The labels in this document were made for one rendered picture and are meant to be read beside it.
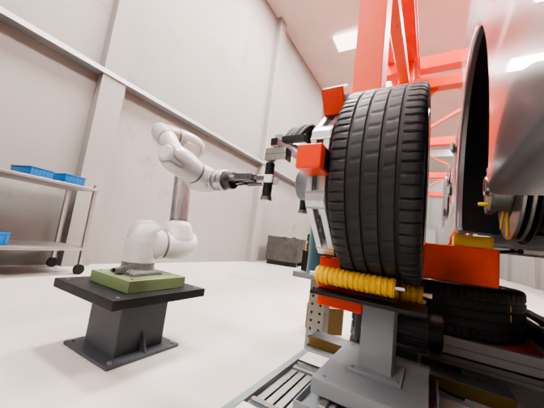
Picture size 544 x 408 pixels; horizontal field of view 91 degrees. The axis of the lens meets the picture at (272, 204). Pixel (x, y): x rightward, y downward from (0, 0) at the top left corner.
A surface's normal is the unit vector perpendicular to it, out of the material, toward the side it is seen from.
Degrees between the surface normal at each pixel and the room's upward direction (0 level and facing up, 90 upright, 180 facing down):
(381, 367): 90
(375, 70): 90
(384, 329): 90
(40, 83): 90
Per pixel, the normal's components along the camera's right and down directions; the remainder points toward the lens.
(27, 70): 0.86, 0.04
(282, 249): -0.33, -0.16
